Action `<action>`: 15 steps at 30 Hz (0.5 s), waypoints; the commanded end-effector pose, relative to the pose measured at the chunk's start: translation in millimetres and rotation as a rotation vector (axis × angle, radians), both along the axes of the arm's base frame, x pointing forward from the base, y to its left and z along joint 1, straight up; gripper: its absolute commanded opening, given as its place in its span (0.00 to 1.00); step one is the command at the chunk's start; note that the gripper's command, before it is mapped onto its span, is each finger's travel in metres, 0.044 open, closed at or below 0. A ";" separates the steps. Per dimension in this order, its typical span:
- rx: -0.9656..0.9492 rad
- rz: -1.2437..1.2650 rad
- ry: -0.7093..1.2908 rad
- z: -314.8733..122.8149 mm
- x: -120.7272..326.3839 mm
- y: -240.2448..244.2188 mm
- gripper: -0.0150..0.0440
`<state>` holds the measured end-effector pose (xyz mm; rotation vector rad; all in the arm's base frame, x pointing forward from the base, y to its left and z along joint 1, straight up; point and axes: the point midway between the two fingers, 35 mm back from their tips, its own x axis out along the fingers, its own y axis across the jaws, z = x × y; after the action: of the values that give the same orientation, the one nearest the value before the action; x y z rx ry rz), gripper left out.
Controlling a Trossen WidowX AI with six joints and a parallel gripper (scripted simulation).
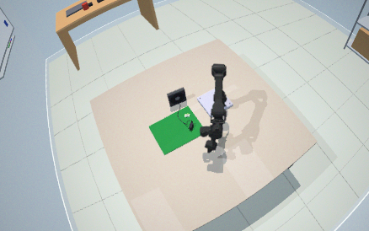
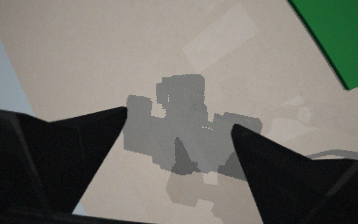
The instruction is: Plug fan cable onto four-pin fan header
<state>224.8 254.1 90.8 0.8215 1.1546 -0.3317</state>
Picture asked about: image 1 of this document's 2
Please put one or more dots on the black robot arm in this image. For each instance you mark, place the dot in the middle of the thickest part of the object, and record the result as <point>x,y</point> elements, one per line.
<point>218,71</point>

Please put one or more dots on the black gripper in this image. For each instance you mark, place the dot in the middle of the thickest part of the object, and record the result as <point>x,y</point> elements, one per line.
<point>211,145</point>

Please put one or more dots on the green circuit board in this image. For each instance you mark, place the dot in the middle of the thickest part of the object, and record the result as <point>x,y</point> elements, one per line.
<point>171,132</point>

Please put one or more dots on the black cooling fan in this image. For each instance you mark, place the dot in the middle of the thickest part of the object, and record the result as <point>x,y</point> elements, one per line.
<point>176,96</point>

